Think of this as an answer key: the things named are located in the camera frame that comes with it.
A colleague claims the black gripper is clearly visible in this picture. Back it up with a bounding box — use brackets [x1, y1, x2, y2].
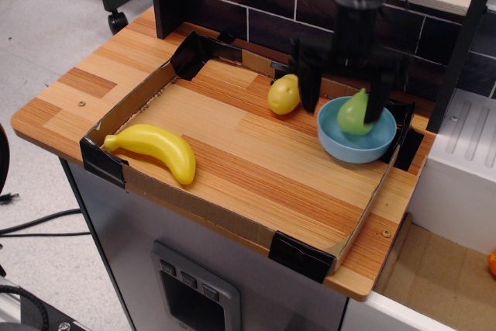
[289, 2, 407, 123]

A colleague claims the green plastic pear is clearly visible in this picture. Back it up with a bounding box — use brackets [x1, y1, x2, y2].
[337, 88, 373, 136]

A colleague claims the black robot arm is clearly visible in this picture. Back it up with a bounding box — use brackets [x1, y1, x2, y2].
[289, 0, 411, 124]

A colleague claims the light blue bowl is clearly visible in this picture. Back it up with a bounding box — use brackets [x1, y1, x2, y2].
[317, 96, 397, 164]

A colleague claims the yellow plastic potato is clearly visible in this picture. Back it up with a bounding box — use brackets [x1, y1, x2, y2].
[267, 74, 301, 115]

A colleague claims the cardboard fence with black tape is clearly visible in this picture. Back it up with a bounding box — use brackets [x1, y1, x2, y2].
[81, 33, 420, 297]

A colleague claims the yellow plastic banana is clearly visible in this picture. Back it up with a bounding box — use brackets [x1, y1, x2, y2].
[104, 124, 196, 185]

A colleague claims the white toy sink unit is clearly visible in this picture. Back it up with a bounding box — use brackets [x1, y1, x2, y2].
[342, 90, 495, 330]

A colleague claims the orange toy fruit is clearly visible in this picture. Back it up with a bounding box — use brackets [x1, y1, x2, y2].
[487, 251, 496, 276]

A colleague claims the grey toy oven panel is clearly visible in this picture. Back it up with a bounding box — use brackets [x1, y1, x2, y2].
[152, 241, 242, 330]

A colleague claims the black upright post right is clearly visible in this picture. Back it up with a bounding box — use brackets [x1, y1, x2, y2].
[426, 0, 487, 133]

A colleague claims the black power cable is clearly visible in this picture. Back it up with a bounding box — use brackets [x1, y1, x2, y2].
[0, 192, 91, 238]

